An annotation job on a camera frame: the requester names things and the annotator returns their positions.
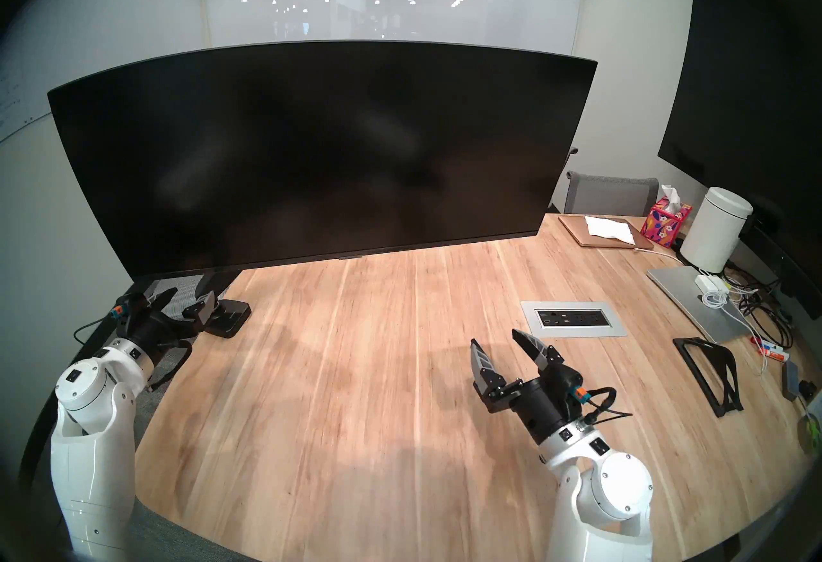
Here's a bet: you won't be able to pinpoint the black right camera cable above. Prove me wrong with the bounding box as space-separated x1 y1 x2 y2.
581 386 633 427

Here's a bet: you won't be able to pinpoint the black left camera cable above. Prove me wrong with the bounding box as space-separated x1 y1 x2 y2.
74 314 119 346

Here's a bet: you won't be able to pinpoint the black video sound bar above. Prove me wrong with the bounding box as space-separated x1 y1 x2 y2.
739 224 822 319

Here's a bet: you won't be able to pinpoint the glass whiteboard with scribbles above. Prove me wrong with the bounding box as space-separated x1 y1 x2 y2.
0 0 209 141

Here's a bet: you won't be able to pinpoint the curved black computer monitor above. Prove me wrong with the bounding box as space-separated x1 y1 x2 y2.
47 39 599 280

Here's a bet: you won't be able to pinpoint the black camera cable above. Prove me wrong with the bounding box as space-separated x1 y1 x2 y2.
74 314 119 346
581 386 633 427

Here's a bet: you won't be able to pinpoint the brown closed laptop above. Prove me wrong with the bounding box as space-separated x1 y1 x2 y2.
557 215 654 248

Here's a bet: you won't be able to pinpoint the white cylindrical canister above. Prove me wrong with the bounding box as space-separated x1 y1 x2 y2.
679 186 754 266

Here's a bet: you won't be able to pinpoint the large black wall television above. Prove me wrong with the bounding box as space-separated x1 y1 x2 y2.
658 0 822 240

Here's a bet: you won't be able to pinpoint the white charger cable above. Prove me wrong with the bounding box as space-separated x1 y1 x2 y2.
706 291 768 375

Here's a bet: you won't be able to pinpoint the white orange marker pen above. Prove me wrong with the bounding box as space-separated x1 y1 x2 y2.
750 336 789 362

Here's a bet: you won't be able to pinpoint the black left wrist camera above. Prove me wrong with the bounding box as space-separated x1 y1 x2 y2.
114 292 145 327

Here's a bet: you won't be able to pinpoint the white paper napkin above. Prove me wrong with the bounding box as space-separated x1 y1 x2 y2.
583 216 636 242

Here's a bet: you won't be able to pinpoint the black folding laptop stand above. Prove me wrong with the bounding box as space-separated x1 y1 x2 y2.
672 337 744 418

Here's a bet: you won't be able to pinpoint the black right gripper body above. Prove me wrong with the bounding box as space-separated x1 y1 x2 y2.
504 378 582 445

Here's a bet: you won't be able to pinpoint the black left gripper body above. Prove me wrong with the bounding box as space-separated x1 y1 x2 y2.
122 307 195 366

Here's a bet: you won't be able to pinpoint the small green object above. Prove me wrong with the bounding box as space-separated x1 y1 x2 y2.
798 413 821 454

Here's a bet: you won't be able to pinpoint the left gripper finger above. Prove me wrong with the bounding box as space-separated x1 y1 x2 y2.
144 287 179 317
182 291 216 332

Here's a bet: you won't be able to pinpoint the black left gripper cable loop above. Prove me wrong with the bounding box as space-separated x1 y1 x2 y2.
148 339 193 391

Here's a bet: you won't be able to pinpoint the white power charger brick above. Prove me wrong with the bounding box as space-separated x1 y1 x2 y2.
694 274 730 305

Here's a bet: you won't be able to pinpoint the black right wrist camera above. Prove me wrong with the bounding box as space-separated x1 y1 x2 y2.
546 365 588 404

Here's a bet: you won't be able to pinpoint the silver closed laptop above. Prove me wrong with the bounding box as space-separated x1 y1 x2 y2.
646 265 755 343

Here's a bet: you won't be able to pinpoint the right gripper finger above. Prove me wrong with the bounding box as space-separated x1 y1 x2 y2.
511 328 566 375
470 339 514 414

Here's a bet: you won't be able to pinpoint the tangled black cables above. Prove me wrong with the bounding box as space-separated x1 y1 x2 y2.
726 265 794 350

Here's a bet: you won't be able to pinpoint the grey table power outlet box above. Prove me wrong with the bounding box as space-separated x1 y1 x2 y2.
520 301 627 338

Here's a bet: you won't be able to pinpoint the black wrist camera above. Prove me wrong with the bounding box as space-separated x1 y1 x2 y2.
114 292 145 327
546 365 588 404

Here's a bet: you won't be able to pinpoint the colourful floral tissue box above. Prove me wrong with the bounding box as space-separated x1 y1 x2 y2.
640 185 693 249

